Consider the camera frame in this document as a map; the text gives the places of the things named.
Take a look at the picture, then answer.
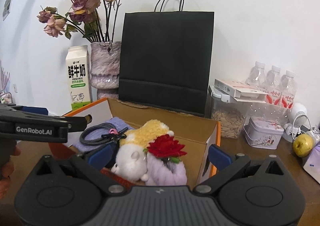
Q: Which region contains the black cable with pink tie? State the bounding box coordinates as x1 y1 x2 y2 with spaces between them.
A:
79 125 128 146

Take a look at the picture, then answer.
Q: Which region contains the yellow white plush toy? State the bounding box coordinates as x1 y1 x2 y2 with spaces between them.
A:
111 120 174 182

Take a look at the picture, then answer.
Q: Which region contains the red fabric rose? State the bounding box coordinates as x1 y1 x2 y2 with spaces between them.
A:
144 134 187 164

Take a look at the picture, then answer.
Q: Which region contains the person's left hand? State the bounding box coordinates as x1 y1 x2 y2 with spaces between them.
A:
0 147 21 199

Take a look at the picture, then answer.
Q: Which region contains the red cardboard pumpkin box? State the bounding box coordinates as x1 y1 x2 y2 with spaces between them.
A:
48 97 222 189

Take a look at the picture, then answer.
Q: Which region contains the white tin box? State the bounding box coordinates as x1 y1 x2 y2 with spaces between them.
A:
244 117 284 150

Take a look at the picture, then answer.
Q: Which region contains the clear seed container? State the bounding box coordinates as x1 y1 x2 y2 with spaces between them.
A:
208 86 249 139

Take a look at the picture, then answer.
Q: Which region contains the white green milk carton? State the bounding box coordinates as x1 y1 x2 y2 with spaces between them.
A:
66 46 92 111

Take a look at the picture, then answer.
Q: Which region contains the white flat box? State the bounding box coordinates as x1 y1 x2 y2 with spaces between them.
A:
214 79 267 102

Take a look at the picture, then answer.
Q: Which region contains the green apple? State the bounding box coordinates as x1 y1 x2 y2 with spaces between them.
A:
293 134 314 158

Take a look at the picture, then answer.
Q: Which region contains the purple textured vase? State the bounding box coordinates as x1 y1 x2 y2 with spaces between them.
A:
90 41 121 99

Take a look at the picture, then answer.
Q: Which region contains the purple tissue pack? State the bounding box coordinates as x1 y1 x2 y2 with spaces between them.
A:
303 143 320 184

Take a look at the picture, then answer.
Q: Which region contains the water bottle middle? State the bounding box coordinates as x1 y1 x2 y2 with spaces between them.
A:
264 66 281 106

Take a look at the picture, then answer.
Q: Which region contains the water bottle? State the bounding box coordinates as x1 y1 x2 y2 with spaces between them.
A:
279 71 297 109
245 61 266 91
264 66 281 106

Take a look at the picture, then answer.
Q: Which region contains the water bottle left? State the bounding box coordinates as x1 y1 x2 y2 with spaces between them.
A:
245 61 266 91

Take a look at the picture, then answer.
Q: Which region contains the water bottle right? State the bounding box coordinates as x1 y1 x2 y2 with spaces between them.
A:
279 71 297 109

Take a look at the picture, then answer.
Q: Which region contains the dried pink rose bouquet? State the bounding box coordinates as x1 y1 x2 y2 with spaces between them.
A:
37 0 121 43

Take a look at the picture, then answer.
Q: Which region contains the black paper shopping bag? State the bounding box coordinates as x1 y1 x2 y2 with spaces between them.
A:
119 0 214 117

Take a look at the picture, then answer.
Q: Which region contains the white round camera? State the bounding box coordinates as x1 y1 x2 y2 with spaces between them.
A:
283 102 312 143

